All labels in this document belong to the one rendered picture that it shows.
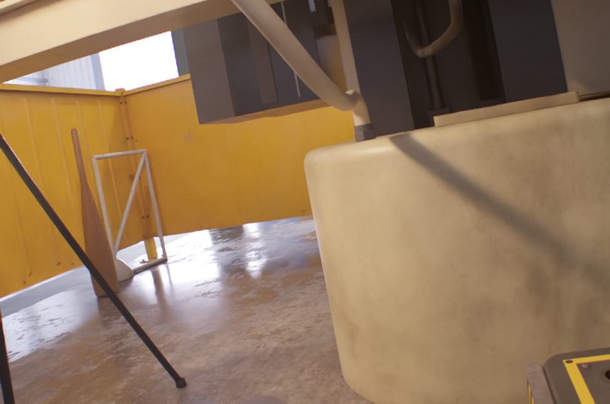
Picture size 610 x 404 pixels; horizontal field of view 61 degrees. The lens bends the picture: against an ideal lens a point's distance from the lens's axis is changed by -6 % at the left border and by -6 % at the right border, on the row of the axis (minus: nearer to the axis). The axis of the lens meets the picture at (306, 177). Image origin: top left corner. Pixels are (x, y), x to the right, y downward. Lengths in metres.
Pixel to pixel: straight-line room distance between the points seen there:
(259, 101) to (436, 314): 0.96
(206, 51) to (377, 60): 0.58
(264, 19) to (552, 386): 0.58
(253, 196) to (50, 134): 1.35
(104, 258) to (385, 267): 2.20
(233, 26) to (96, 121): 2.11
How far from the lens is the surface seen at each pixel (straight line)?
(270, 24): 0.78
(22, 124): 3.28
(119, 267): 3.56
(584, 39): 1.76
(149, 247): 4.09
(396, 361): 1.23
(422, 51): 1.49
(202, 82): 1.88
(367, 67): 1.71
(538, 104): 1.29
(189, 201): 3.90
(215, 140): 3.77
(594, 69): 1.75
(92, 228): 3.13
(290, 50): 0.81
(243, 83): 1.82
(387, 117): 1.69
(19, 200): 3.15
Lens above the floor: 0.61
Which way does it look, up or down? 3 degrees down
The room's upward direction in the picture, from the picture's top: 11 degrees counter-clockwise
